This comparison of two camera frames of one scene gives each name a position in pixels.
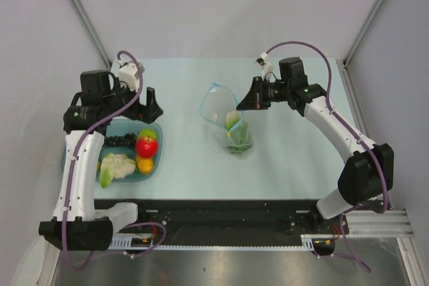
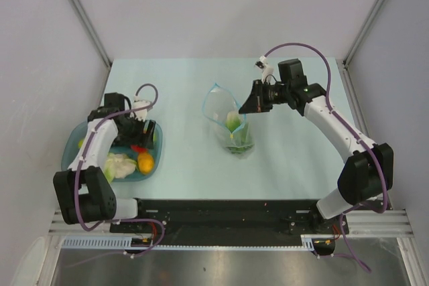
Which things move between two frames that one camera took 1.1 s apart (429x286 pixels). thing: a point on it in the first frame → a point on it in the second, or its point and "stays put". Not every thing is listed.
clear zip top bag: (218, 110) stays put
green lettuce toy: (238, 130) stays put
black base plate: (234, 222) stays put
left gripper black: (147, 113) → (141, 138)
